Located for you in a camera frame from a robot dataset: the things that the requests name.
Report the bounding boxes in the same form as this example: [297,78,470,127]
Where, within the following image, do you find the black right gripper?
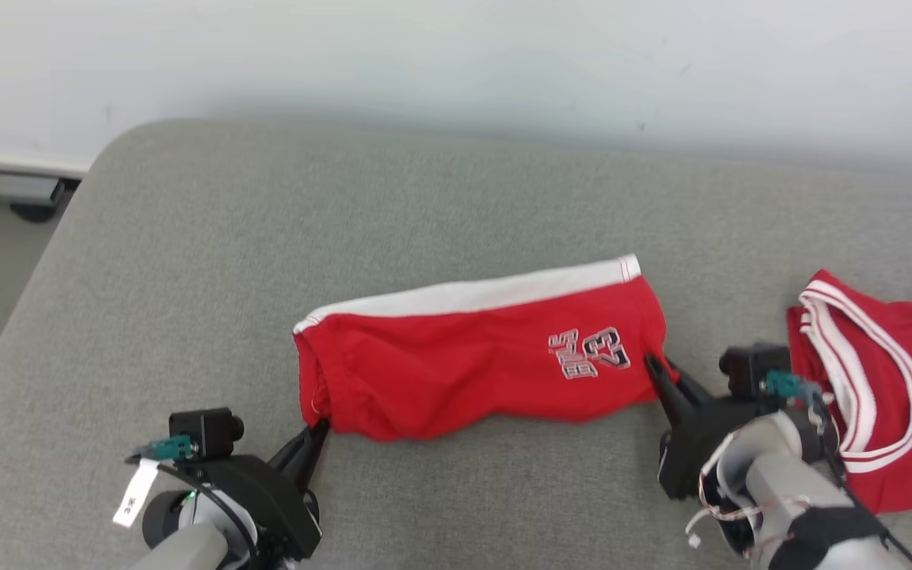
[644,354,775,501]

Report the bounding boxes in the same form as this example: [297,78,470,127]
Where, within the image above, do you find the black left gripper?
[185,420,333,563]

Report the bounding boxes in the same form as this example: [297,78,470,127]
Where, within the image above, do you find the red white-trimmed shorts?
[292,253,680,443]

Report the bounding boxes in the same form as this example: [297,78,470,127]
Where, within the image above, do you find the red white basketball jersey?
[787,269,912,514]

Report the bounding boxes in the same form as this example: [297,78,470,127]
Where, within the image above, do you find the white paper label tag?
[112,459,161,529]

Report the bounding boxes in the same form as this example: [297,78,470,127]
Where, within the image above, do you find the teal right cable connector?
[765,370,823,403]

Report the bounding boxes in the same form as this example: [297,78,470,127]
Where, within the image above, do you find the teal cable connector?
[765,370,823,403]
[146,435,192,462]

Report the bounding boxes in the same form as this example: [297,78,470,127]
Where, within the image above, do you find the thin white red wires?
[684,451,813,559]

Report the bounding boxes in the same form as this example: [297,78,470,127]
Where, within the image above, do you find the teal left cable connector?
[146,435,192,462]

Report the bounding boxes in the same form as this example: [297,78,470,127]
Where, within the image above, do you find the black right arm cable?
[808,392,912,570]

